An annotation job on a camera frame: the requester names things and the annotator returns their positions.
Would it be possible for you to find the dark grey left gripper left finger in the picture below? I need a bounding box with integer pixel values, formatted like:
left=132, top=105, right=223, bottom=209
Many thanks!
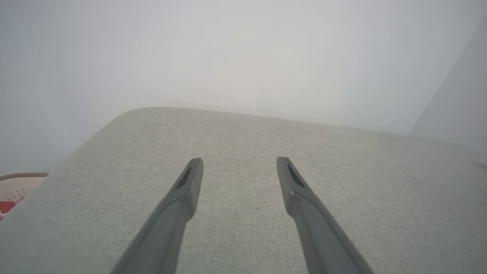
left=110, top=157, right=204, bottom=274

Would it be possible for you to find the beige red-patterned round rug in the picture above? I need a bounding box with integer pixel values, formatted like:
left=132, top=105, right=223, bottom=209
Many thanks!
left=0, top=172, right=50, bottom=220

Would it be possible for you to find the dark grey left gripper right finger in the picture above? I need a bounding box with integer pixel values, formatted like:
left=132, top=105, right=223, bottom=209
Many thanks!
left=276, top=156, right=376, bottom=274

